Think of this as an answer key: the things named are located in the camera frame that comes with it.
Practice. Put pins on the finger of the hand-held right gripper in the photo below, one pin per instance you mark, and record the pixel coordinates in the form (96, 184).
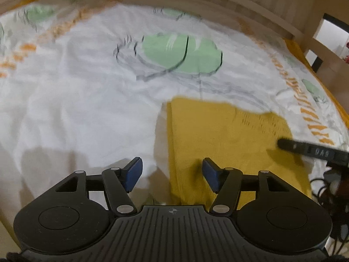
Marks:
(308, 149)

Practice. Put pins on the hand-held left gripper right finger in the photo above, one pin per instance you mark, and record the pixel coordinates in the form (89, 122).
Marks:
(214, 173)

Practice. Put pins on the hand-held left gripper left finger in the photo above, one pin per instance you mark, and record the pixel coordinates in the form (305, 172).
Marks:
(135, 172)

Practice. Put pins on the yellow knitted sweater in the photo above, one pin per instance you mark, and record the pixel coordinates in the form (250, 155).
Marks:
(223, 131)

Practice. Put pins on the white leaf-print bed sheet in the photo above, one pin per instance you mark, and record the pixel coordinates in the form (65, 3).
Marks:
(81, 87)

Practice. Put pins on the light wooden bed frame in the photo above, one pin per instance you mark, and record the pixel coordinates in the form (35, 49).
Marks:
(218, 5)

